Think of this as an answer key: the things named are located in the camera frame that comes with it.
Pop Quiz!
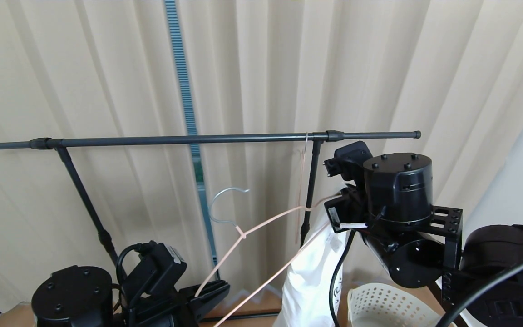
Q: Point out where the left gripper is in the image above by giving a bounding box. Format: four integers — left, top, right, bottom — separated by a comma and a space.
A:
146, 291, 205, 327

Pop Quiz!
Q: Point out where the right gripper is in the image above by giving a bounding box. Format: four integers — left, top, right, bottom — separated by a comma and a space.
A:
324, 184, 371, 233

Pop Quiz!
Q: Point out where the white printed t-shirt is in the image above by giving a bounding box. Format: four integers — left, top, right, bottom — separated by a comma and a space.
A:
273, 213, 349, 327

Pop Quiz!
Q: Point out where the pink clothes hanger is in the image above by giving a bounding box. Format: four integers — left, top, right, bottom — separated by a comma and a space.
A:
295, 133, 310, 246
195, 188, 341, 327

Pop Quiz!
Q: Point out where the white laundry basket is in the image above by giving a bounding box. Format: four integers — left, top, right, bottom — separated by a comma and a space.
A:
347, 282, 454, 327

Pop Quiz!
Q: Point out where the black clothes rack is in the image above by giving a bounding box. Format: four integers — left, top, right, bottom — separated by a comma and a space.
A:
0, 130, 422, 324

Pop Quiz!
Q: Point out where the beige curtain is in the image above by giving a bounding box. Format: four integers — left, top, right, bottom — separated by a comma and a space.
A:
0, 0, 198, 314
178, 0, 523, 296

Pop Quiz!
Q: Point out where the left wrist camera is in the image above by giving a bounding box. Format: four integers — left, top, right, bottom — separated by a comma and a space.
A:
121, 242, 187, 301

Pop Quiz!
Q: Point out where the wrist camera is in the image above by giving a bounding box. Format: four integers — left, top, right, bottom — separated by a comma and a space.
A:
121, 242, 187, 301
324, 141, 374, 183

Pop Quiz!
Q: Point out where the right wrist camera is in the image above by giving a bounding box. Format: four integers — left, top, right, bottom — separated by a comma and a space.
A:
324, 141, 374, 183

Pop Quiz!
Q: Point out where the black cable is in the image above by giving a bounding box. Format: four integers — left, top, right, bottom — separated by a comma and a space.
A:
434, 245, 523, 327
115, 242, 158, 327
329, 229, 357, 327

